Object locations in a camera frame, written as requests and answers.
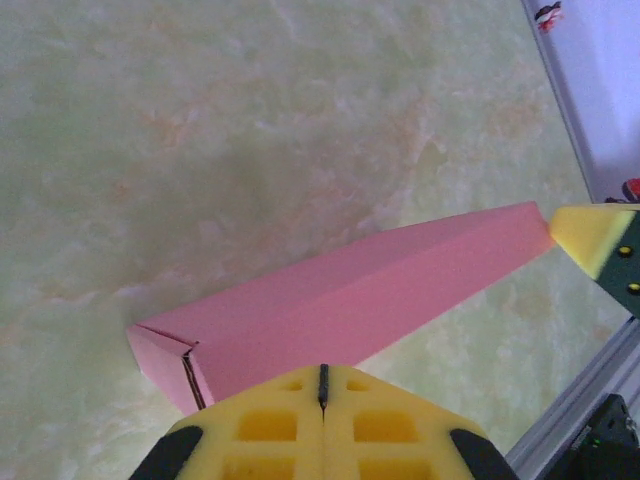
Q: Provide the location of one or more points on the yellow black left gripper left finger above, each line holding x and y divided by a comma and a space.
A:
260, 430

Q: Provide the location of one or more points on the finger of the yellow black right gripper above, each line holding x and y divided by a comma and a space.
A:
600, 240

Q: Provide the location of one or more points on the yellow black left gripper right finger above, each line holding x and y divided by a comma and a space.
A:
400, 430

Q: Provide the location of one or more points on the white paper box pink outside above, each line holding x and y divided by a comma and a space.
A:
350, 310

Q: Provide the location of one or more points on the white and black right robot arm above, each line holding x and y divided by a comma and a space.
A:
610, 440

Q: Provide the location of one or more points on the long aluminium frame rail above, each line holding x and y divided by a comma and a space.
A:
590, 390

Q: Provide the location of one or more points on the short aluminium frame rail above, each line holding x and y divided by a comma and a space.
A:
560, 95

